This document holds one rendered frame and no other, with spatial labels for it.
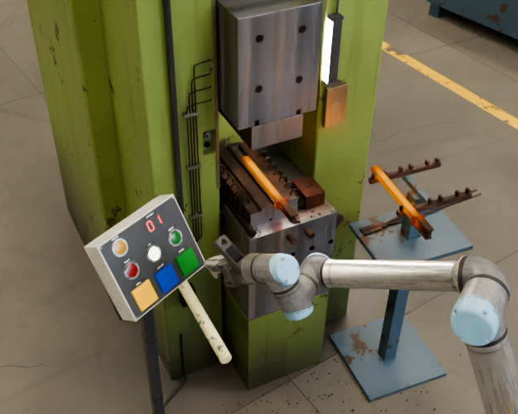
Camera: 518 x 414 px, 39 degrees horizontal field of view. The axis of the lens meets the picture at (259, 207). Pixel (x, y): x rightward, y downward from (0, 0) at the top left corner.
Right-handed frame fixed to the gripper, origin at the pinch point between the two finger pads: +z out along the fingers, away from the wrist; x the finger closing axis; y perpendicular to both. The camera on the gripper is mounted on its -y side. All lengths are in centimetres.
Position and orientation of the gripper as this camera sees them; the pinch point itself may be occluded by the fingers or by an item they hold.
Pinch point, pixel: (206, 260)
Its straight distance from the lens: 241.1
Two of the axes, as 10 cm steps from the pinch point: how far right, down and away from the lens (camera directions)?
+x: 6.2, -4.9, 6.1
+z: -6.8, 0.4, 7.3
